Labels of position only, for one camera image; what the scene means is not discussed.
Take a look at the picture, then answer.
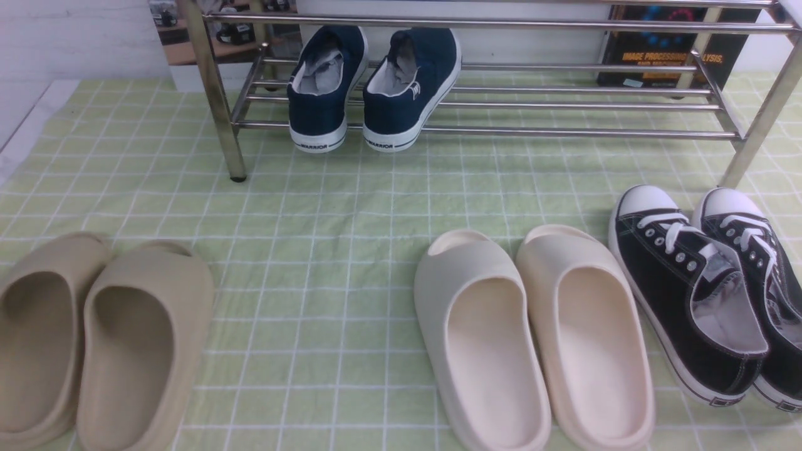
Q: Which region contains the black canvas sneaker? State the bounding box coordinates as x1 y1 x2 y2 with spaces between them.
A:
691 187 801 413
608 185 769 407

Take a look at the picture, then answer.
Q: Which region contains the navy slip-on shoe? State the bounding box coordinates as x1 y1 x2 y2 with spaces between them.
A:
286 25 369 154
363 28 463 152

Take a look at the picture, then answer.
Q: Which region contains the tan right slipper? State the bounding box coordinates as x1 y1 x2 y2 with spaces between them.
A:
76 240 216 450

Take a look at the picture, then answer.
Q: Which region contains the tan slipper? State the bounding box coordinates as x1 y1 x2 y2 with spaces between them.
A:
76 240 216 450
1 231 112 450

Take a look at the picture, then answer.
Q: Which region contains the cream left slipper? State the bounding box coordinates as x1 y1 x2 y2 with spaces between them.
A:
414 229 552 450

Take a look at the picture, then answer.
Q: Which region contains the black right canvas sneaker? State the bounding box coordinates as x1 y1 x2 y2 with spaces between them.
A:
691 187 801 413

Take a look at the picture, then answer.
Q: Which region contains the photo poster on wall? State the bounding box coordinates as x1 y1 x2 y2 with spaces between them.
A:
148 1 303 66

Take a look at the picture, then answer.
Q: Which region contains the black left canvas sneaker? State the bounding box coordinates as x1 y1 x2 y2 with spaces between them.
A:
608 185 769 407

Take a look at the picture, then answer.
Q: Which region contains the dark image processing book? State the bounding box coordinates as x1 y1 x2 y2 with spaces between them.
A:
596 5 747 88

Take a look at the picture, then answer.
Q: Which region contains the green checked floor cloth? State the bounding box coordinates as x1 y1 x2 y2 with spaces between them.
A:
0 70 802 451

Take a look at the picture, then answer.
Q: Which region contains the metal shoe rack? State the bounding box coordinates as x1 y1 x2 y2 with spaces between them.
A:
179 1 801 189

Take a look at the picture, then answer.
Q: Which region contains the cream right slipper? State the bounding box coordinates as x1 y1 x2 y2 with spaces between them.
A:
515 224 656 450

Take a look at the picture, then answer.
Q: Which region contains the tan left slipper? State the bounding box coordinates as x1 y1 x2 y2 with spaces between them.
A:
1 231 112 450

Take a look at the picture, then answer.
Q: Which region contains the cream slipper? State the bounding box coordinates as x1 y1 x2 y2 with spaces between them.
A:
414 229 552 450
515 224 656 450

